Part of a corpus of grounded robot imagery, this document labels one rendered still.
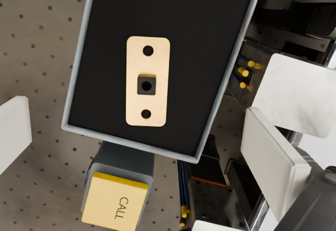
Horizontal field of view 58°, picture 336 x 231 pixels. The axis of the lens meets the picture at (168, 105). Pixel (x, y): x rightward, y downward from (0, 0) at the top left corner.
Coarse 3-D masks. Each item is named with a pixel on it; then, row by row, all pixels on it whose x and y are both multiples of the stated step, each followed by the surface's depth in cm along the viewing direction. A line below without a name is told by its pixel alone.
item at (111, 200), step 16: (96, 176) 31; (112, 176) 32; (96, 192) 32; (112, 192) 32; (128, 192) 32; (144, 192) 32; (96, 208) 32; (112, 208) 32; (128, 208) 33; (96, 224) 33; (112, 224) 33; (128, 224) 33
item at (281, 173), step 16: (256, 112) 17; (256, 128) 16; (272, 128) 15; (256, 144) 16; (272, 144) 14; (288, 144) 13; (256, 160) 16; (272, 160) 14; (288, 160) 12; (304, 160) 12; (256, 176) 16; (272, 176) 14; (288, 176) 12; (304, 176) 12; (272, 192) 13; (288, 192) 12; (272, 208) 13; (288, 208) 12
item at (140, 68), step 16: (128, 48) 27; (160, 48) 27; (128, 64) 27; (144, 64) 27; (160, 64) 27; (128, 80) 28; (144, 80) 27; (160, 80) 28; (128, 96) 28; (144, 96) 28; (160, 96) 28; (128, 112) 29; (160, 112) 29
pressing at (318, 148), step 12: (324, 60) 44; (288, 132) 49; (300, 132) 47; (300, 144) 48; (312, 144) 48; (324, 144) 48; (312, 156) 49; (324, 156) 49; (324, 168) 50; (264, 204) 51; (252, 216) 53; (264, 216) 52; (252, 228) 53; (264, 228) 53
